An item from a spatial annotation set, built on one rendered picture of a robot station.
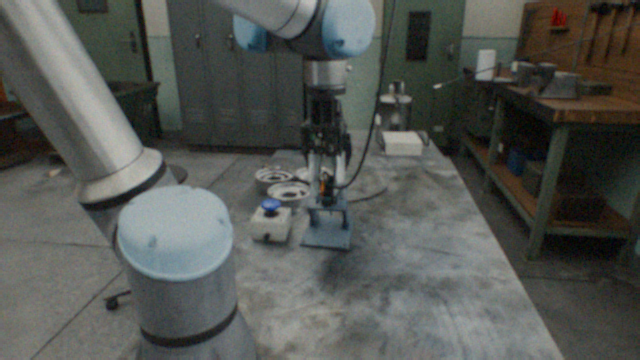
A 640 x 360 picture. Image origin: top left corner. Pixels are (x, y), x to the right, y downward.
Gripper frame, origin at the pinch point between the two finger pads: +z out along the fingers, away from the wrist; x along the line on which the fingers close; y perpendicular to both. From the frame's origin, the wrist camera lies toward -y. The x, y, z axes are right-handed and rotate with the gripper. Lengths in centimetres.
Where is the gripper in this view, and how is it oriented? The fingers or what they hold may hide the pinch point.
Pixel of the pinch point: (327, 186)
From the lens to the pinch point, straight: 77.3
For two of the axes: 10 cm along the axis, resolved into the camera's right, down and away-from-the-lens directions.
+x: 9.9, 0.6, -1.6
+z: 0.0, 9.3, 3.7
